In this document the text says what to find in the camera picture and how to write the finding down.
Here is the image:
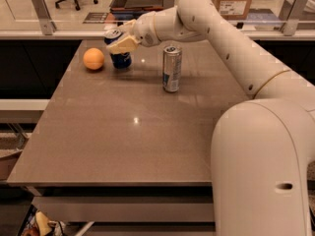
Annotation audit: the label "orange fruit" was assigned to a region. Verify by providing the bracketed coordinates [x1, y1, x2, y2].
[83, 48, 104, 70]

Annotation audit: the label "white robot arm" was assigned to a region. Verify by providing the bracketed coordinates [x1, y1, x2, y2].
[107, 0, 315, 236]

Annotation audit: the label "blue pepsi can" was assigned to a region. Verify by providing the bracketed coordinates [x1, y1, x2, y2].
[104, 29, 132, 69]

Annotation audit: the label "tall silver energy drink can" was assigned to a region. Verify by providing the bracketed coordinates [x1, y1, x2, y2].
[162, 45, 182, 92]

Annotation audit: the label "left metal glass bracket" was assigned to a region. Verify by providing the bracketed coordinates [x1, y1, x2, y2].
[31, 0, 56, 35]

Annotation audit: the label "right metal glass bracket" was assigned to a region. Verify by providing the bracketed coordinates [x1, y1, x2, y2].
[282, 0, 308, 36]

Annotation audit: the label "clutter items under table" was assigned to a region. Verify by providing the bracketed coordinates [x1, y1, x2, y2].
[20, 211, 66, 236]

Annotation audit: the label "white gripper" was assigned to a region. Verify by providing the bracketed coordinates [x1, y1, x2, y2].
[106, 12, 158, 54]

